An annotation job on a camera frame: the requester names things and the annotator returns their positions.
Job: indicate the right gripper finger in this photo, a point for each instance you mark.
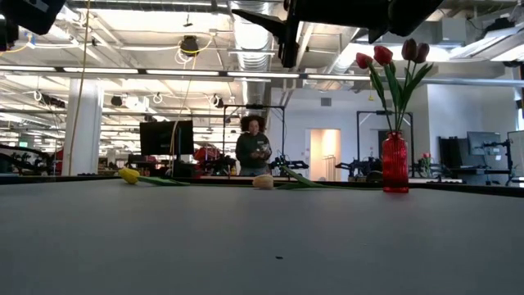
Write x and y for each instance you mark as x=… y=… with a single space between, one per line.
x=270 y=22

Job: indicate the dark red artificial tulip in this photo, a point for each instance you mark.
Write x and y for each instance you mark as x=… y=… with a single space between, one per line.
x=421 y=52
x=409 y=49

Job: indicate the cream artificial tulip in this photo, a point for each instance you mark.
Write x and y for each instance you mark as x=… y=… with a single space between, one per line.
x=263 y=181

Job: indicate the yellow artificial tulip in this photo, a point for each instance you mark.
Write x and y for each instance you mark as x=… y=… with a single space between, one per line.
x=129 y=175

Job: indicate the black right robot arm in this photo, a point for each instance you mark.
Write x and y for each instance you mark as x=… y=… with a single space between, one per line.
x=413 y=14

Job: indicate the background black robot arm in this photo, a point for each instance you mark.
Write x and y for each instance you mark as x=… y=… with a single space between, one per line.
x=292 y=164
x=358 y=166

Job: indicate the red ribbed glass vase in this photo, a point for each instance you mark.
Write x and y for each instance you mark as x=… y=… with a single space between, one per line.
x=395 y=162

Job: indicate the background red tulips in vase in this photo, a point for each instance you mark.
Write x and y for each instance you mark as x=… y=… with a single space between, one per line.
x=425 y=157

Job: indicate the black ceiling device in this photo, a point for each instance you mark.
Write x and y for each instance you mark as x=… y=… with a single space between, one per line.
x=189 y=44

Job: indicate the long ceiling light strip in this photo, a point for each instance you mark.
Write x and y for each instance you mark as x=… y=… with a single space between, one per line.
x=184 y=72

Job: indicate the white building column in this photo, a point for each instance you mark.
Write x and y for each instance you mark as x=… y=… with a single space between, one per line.
x=84 y=127

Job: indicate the person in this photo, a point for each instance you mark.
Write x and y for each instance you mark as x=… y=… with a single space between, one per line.
x=251 y=151

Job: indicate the black monitor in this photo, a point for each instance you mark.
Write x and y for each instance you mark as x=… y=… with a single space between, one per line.
x=163 y=137

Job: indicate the grey desk monitor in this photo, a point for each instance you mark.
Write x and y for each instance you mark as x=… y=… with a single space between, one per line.
x=483 y=142
x=516 y=151

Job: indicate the blue-grey table mat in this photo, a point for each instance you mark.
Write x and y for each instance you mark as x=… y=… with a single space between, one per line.
x=262 y=246

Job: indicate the silver ventilation duct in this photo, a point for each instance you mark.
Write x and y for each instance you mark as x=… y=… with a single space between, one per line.
x=254 y=73

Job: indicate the black camera frame stand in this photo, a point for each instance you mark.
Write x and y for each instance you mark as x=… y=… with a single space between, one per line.
x=368 y=112
x=262 y=106

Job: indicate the black aluminium table frame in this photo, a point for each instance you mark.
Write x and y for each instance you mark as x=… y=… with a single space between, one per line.
x=41 y=179

